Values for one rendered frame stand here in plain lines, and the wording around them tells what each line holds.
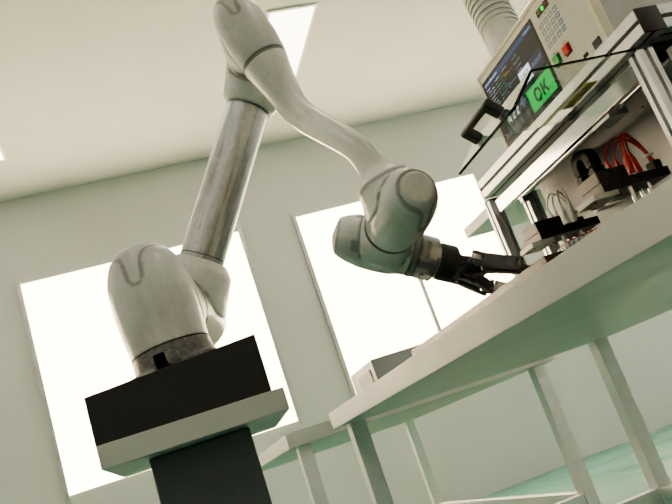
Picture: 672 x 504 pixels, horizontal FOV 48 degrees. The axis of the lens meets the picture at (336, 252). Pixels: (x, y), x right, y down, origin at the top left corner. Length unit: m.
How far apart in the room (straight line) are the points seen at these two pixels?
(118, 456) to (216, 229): 0.59
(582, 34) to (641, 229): 0.72
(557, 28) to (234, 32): 0.65
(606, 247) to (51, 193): 5.77
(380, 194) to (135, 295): 0.49
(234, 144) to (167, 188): 4.67
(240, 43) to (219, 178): 0.30
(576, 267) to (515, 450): 5.51
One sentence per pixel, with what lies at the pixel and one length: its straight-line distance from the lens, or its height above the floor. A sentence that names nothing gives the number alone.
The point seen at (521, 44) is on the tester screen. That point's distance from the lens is 1.69.
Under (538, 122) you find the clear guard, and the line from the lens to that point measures 1.49.
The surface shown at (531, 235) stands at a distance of 1.63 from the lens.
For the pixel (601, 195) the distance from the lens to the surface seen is 1.41.
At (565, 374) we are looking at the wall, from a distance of 6.76.
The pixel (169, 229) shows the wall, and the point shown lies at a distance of 6.26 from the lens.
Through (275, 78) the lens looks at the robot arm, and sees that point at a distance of 1.61.
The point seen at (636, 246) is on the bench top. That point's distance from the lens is 0.88.
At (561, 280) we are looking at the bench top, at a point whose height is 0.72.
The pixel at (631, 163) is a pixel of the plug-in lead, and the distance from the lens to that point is 1.47.
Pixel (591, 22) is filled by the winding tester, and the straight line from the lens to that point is 1.51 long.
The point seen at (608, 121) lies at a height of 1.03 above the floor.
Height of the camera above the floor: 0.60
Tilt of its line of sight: 15 degrees up
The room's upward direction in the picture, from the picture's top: 19 degrees counter-clockwise
